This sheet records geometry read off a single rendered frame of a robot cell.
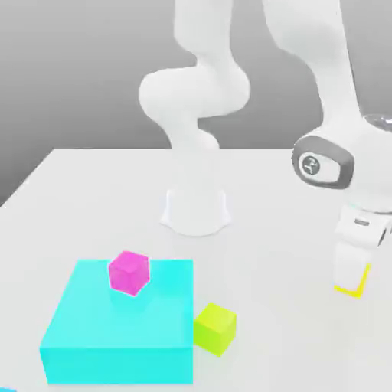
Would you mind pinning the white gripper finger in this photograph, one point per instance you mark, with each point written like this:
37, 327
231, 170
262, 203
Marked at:
350, 266

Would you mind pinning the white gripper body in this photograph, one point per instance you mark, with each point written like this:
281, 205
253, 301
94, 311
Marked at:
352, 229

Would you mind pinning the small yellow cube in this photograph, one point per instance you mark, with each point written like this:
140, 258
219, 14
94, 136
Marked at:
352, 293

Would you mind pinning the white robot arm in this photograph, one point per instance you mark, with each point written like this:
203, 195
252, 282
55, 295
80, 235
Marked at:
196, 92

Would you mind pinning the small lime green cube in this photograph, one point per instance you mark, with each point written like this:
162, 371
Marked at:
214, 329

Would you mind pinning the small magenta cube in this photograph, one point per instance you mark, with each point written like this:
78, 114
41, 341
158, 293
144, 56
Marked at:
128, 274

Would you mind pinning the small cyan cube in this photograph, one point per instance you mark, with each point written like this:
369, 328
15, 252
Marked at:
6, 390

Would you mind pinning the large cyan box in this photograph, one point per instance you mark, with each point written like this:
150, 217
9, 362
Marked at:
122, 337

